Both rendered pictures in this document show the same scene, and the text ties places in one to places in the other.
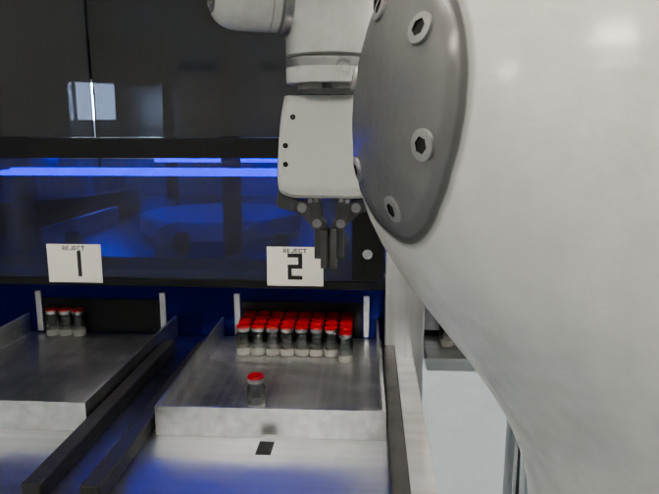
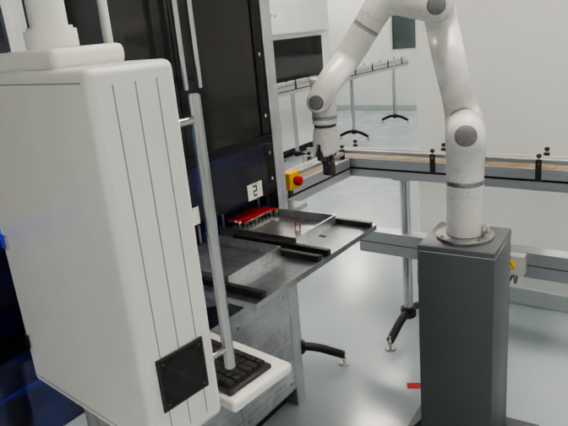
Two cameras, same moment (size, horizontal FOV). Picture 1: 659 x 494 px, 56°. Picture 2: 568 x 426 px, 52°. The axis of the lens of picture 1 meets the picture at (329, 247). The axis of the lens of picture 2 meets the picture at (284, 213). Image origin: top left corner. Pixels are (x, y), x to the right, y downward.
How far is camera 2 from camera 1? 1.81 m
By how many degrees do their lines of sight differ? 55
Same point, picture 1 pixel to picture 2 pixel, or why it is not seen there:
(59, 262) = not seen: hidden behind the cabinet
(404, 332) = (283, 204)
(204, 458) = (319, 243)
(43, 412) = (271, 255)
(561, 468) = (468, 163)
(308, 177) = (329, 150)
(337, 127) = (333, 134)
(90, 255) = (195, 212)
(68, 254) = not seen: hidden behind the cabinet
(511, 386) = (469, 155)
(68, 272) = not seen: hidden behind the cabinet
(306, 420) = (323, 226)
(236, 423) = (311, 234)
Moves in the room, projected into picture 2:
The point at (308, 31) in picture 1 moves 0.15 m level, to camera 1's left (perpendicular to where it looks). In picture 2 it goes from (331, 111) to (308, 118)
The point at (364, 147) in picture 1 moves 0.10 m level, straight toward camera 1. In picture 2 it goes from (462, 139) to (497, 140)
